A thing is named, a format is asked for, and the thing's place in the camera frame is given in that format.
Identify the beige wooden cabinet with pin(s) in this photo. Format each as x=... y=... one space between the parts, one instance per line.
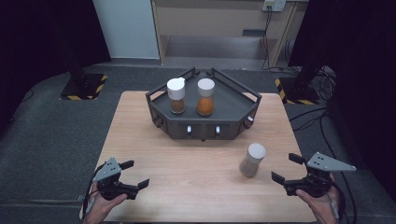
x=218 y=21

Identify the person's right hand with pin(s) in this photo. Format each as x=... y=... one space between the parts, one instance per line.
x=320 y=208

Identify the brown spice jar spouted lid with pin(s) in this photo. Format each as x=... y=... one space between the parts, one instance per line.
x=176 y=93

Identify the grey wall socket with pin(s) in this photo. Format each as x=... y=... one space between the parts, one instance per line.
x=274 y=4

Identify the dark grey seasoning rack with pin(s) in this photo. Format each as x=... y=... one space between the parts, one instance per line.
x=227 y=105

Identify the black stand striped base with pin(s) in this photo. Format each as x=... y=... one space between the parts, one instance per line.
x=299 y=90
x=82 y=87

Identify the orange spice jar white lid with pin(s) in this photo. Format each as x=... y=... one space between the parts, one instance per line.
x=205 y=99

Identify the grey spice jar white lid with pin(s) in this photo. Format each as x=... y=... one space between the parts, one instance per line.
x=252 y=158

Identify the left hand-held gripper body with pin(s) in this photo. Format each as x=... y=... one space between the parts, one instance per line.
x=109 y=174

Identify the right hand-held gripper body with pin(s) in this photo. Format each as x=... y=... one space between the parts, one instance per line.
x=327 y=165

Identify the person's left hand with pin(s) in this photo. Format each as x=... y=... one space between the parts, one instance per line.
x=101 y=209

